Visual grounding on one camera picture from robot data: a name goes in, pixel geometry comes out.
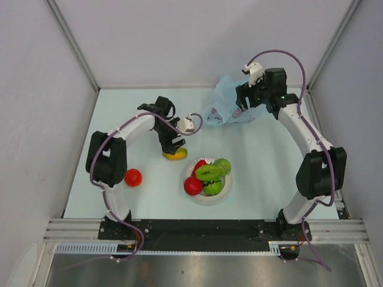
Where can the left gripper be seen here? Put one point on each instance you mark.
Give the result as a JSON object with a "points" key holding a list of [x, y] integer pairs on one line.
{"points": [[167, 146]]}

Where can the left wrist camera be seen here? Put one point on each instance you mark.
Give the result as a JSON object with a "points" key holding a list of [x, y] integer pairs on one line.
{"points": [[186, 125]]}

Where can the yellow orange mango toy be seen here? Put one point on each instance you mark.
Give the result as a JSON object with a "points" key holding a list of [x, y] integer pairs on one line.
{"points": [[180, 154]]}

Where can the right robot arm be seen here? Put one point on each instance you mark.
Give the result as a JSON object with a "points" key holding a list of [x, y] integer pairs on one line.
{"points": [[322, 170]]}

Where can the white cable duct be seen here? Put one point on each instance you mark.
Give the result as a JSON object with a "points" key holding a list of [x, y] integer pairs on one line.
{"points": [[120, 249]]}

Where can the red apple toy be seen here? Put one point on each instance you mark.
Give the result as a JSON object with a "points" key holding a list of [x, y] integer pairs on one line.
{"points": [[193, 186]]}

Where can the white paper plate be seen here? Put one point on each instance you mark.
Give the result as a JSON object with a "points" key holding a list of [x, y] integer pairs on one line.
{"points": [[202, 198]]}

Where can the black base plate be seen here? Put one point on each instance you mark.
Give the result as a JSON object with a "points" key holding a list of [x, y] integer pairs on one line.
{"points": [[189, 235]]}

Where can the light blue plastic bag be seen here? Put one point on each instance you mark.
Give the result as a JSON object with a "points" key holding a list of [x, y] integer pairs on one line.
{"points": [[219, 107]]}

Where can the small green lime toy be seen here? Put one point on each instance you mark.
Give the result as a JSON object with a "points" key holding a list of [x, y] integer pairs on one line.
{"points": [[207, 172]]}

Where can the aluminium rail frame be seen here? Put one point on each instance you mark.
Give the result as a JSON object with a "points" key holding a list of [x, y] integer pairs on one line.
{"points": [[324, 231]]}

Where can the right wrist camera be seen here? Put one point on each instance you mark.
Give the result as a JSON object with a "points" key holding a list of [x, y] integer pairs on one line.
{"points": [[255, 71]]}

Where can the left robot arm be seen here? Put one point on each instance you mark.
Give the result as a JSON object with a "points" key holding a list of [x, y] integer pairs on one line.
{"points": [[106, 160]]}

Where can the green watermelon toy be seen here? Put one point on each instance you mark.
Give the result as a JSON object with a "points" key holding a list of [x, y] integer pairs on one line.
{"points": [[213, 187]]}

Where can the red bell pepper toy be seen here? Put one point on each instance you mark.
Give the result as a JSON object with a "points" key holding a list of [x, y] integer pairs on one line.
{"points": [[199, 164]]}

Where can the green custard apple toy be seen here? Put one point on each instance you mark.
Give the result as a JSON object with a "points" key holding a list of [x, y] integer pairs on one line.
{"points": [[224, 165]]}

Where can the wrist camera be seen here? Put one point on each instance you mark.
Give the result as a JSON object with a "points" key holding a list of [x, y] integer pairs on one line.
{"points": [[186, 125], [255, 71]]}

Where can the orange red tomato toy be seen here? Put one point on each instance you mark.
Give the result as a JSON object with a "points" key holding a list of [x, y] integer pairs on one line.
{"points": [[133, 178]]}

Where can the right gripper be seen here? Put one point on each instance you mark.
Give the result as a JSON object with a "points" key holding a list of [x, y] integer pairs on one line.
{"points": [[245, 91]]}

